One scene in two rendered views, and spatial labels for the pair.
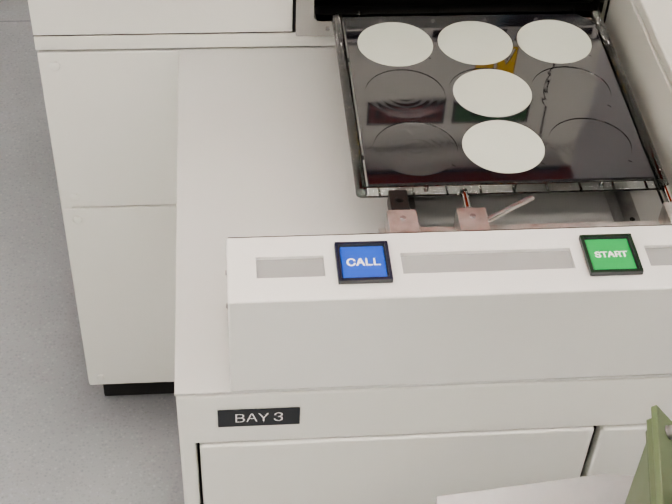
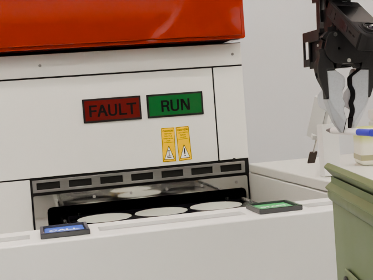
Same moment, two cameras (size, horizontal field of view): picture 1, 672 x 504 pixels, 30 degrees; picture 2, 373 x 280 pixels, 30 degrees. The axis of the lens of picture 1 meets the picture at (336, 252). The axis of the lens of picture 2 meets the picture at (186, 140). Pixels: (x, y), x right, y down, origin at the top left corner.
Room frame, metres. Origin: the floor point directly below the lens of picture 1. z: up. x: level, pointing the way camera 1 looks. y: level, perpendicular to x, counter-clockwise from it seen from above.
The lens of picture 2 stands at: (0.09, -0.10, 1.10)
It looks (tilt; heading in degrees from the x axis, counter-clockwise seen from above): 3 degrees down; 354
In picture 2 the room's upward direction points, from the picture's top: 4 degrees counter-clockwise
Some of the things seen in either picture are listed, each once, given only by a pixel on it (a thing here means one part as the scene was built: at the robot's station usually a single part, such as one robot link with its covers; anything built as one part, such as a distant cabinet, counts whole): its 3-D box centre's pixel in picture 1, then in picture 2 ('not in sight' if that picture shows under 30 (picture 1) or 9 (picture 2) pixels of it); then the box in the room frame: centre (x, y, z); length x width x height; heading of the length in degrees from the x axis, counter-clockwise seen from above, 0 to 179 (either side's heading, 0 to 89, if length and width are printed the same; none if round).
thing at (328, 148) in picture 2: not in sight; (323, 134); (1.21, -0.44, 1.03); 0.06 x 0.04 x 0.13; 7
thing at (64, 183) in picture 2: not in sight; (141, 176); (1.51, -0.14, 0.96); 0.44 x 0.01 x 0.02; 97
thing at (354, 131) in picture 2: not in sight; (348, 131); (1.06, -0.43, 1.04); 0.14 x 0.01 x 0.01; 8
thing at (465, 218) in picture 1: (474, 239); not in sight; (1.02, -0.16, 0.89); 0.08 x 0.03 x 0.03; 7
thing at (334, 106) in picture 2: not in sight; (328, 101); (1.08, -0.41, 1.09); 0.06 x 0.03 x 0.09; 8
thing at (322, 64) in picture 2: not in sight; (330, 69); (1.06, -0.41, 1.13); 0.05 x 0.02 x 0.09; 98
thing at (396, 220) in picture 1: (404, 242); not in sight; (1.01, -0.08, 0.89); 0.08 x 0.03 x 0.03; 7
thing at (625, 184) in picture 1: (513, 188); not in sight; (1.11, -0.21, 0.90); 0.38 x 0.01 x 0.01; 97
